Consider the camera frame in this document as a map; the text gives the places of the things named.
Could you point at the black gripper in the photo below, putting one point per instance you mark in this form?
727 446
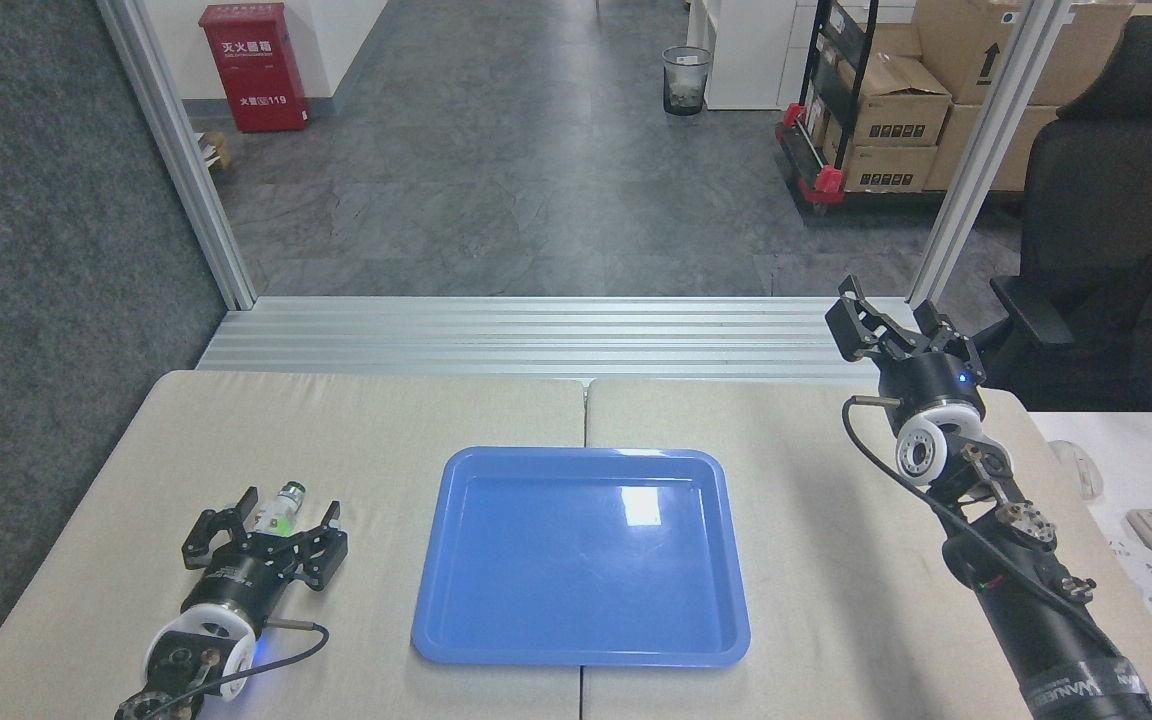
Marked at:
931 380
241 585

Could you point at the green and white switch part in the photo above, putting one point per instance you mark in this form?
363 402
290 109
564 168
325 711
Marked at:
281 510

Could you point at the blue plastic tray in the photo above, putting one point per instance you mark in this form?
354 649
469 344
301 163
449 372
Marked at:
536 580

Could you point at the flat cardboard box with label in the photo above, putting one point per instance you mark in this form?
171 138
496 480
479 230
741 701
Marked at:
886 168

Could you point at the black cart with red corners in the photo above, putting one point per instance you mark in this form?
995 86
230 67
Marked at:
821 185

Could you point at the plain cardboard box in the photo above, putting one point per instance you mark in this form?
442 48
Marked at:
1011 150

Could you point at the white computer mouse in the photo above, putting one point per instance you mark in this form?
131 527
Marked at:
1078 468

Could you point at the open-flap cardboard box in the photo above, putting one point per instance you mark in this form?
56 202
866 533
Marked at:
901 110

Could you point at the black office chair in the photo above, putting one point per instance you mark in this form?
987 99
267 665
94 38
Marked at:
1106 220

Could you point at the large cardboard box with arrow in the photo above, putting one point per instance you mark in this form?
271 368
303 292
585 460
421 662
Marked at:
966 40

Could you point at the white cabinet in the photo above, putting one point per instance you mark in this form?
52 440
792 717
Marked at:
751 50

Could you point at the grey felt partition panel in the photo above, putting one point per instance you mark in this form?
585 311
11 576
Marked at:
46 300

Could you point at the black mesh trash bin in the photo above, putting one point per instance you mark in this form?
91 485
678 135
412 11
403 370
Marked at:
687 80

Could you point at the white power strip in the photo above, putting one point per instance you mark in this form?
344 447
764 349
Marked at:
1146 580

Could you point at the silver aluminium base rails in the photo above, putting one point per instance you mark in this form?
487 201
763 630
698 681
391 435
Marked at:
556 335

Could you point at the small cardboard scrap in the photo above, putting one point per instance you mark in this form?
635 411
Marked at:
214 150

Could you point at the red fire extinguisher box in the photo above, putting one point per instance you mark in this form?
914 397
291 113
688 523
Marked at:
254 70

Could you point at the silver aluminium post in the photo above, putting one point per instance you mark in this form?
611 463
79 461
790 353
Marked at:
176 130
986 140

